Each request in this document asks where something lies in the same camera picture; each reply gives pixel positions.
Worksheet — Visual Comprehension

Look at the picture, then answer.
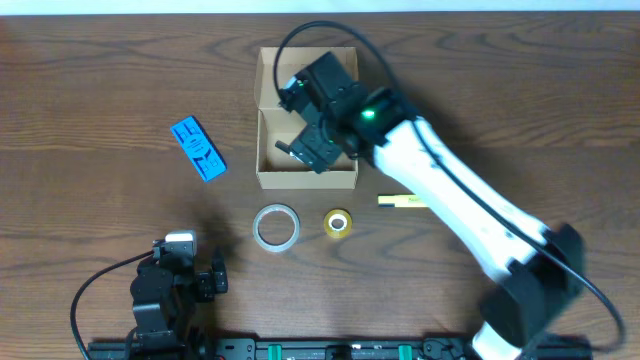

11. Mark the brown cardboard box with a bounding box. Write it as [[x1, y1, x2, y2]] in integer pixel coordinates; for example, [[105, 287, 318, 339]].
[[254, 47, 358, 190]]

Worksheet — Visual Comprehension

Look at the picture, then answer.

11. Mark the small yellow tape roll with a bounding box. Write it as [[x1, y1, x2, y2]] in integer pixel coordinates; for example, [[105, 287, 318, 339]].
[[323, 209, 353, 239]]

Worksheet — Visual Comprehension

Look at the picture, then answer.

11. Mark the large clear tape roll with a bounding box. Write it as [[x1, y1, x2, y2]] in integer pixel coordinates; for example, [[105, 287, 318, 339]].
[[252, 203, 301, 253]]

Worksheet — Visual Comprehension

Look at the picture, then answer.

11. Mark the yellow highlighter pen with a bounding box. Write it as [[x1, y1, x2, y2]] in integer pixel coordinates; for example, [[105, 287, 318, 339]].
[[377, 194, 427, 208]]

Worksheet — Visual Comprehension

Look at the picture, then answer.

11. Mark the blue rectangular plastic block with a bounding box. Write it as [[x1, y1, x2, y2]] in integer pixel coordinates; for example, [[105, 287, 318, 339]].
[[170, 115, 228, 182]]

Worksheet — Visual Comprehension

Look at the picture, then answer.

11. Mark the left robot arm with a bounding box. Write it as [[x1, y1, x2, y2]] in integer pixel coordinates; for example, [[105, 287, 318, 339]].
[[130, 240, 229, 359]]

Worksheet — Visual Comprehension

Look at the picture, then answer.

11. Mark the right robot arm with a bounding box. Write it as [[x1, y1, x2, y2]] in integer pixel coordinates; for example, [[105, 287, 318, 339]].
[[276, 52, 584, 359]]

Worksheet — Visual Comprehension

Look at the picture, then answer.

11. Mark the right black cable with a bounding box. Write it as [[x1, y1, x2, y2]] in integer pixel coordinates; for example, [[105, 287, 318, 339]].
[[272, 20, 627, 354]]

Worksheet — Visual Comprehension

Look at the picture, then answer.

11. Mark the black cable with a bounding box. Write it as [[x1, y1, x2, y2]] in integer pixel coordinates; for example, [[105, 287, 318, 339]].
[[69, 249, 156, 360], [272, 20, 627, 354]]

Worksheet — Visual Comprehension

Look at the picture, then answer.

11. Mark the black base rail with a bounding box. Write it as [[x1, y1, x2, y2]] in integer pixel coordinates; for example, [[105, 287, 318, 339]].
[[85, 336, 594, 360]]

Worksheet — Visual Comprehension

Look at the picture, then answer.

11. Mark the left black cable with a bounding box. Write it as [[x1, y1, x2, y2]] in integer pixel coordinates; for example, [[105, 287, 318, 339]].
[[69, 249, 156, 360]]

